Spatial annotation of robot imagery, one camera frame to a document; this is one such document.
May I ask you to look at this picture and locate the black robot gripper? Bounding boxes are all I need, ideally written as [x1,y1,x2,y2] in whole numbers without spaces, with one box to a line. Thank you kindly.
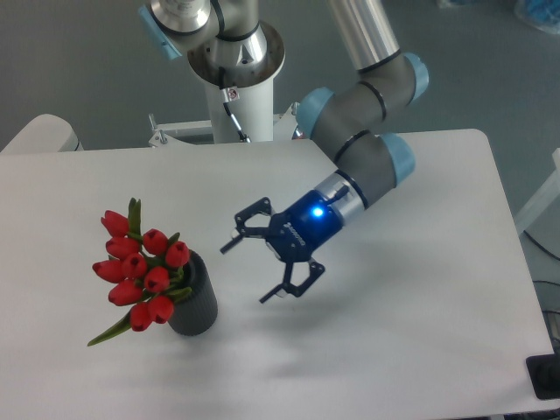
[219,189,346,305]

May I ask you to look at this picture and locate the red tulip bouquet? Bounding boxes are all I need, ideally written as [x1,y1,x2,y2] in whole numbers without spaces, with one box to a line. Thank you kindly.
[87,198,194,347]

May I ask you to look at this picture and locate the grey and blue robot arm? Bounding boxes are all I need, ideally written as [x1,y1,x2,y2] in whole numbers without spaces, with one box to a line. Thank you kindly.
[139,1,429,297]

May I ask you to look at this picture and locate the dark grey ribbed vase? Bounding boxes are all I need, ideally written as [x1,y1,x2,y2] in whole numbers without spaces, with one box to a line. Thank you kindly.
[168,250,218,336]

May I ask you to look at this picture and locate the white rounded furniture at left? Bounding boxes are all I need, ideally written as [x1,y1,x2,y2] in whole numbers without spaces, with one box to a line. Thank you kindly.
[1,114,84,155]

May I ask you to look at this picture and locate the white furniture at right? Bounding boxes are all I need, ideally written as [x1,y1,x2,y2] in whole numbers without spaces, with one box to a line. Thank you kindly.
[514,149,559,236]

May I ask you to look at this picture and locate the black device at table edge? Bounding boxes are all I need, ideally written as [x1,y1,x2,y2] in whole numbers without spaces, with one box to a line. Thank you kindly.
[526,354,559,401]

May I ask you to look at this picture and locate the blue plastic bag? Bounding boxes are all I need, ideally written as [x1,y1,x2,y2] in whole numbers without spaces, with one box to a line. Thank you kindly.
[514,0,559,35]

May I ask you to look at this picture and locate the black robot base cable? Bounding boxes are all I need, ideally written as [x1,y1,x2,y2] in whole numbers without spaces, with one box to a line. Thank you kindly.
[217,66,253,144]

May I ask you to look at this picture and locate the white metal base frame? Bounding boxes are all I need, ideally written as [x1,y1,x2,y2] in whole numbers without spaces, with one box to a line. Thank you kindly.
[147,101,309,150]

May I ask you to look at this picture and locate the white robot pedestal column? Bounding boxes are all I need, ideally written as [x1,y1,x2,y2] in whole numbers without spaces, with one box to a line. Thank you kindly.
[187,21,285,143]

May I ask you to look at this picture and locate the black cables at right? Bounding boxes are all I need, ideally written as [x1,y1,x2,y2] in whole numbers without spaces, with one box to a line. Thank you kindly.
[522,227,560,355]

